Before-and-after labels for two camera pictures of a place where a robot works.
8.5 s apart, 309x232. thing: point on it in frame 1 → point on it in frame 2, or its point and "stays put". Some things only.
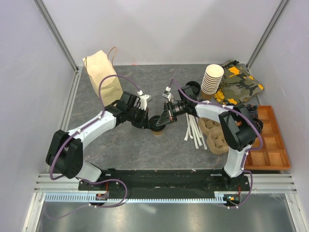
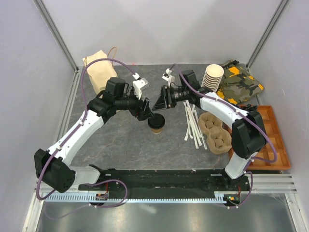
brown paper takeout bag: (99, 67) stays put
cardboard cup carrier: (216, 140) stays put
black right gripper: (167, 112) → (165, 101)
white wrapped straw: (186, 137) stays put
